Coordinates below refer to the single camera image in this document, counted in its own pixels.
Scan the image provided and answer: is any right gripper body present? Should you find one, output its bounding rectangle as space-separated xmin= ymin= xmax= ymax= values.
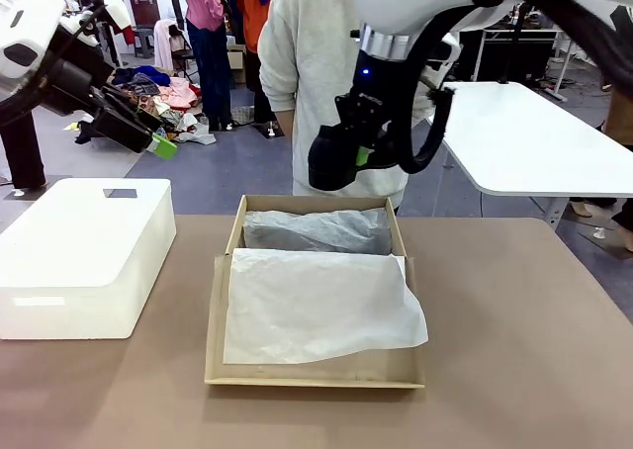
xmin=349 ymin=51 xmax=411 ymax=130

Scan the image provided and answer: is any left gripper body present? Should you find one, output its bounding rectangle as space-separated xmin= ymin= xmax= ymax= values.
xmin=78 ymin=85 xmax=155 ymax=154

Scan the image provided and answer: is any white tissue paper sheet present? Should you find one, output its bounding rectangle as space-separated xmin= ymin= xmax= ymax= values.
xmin=242 ymin=208 xmax=393 ymax=256
xmin=222 ymin=247 xmax=430 ymax=366

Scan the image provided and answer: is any brown cardboard shoe box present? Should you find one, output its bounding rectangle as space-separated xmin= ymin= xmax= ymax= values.
xmin=204 ymin=194 xmax=427 ymax=390

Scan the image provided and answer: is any person's right forearm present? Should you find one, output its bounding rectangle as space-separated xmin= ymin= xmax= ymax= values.
xmin=273 ymin=107 xmax=297 ymax=137

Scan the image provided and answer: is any small cardboard box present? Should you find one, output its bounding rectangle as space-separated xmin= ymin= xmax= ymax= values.
xmin=226 ymin=45 xmax=248 ymax=85

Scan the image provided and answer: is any white plastic storage box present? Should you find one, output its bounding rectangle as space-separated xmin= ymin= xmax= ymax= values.
xmin=0 ymin=177 xmax=178 ymax=341

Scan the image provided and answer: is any pile of colourful clothes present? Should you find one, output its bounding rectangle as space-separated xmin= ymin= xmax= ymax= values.
xmin=73 ymin=64 xmax=219 ymax=147

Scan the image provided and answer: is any person in light grey sweater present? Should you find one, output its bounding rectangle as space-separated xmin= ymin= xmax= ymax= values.
xmin=256 ymin=0 xmax=449 ymax=198

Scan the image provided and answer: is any grey stool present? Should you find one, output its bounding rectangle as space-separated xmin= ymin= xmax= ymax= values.
xmin=132 ymin=26 xmax=155 ymax=59

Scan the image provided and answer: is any chair draped with clothes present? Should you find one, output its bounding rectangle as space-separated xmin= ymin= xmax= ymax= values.
xmin=152 ymin=18 xmax=195 ymax=77

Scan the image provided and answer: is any dark framed board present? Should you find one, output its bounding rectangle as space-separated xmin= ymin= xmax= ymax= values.
xmin=128 ymin=0 xmax=160 ymax=30

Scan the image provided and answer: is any mannequin with orange top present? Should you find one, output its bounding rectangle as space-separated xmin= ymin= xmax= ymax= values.
xmin=235 ymin=0 xmax=288 ymax=138

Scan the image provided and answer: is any mannequin with pink shirt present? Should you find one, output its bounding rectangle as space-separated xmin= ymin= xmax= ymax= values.
xmin=172 ymin=0 xmax=237 ymax=133

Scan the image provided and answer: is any white table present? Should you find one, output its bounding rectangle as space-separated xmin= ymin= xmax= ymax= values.
xmin=433 ymin=80 xmax=633 ymax=232

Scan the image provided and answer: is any bystander in dark trousers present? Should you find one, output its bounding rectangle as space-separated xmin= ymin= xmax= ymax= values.
xmin=568 ymin=85 xmax=633 ymax=255

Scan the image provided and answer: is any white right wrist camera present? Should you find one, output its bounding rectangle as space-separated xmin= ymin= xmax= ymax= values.
xmin=419 ymin=31 xmax=462 ymax=92

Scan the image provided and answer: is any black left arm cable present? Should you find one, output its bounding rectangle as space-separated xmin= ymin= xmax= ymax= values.
xmin=0 ymin=90 xmax=39 ymax=129

